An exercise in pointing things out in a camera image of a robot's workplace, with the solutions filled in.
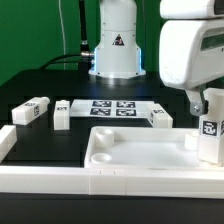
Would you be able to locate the white desk top tray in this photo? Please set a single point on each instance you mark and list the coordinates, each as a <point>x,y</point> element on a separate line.
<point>144,148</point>

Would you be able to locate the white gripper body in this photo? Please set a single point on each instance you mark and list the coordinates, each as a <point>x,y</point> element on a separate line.
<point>191,52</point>

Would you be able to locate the white U-shaped fence frame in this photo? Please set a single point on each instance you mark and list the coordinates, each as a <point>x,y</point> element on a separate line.
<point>207,183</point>

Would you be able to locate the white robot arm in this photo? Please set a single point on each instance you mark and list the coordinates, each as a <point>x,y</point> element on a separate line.
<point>117,58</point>

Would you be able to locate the white marker board with tags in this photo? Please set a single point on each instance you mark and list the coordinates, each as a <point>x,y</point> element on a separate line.
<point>109,108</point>

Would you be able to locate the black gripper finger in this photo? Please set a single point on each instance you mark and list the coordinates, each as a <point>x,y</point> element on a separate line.
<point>197,100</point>

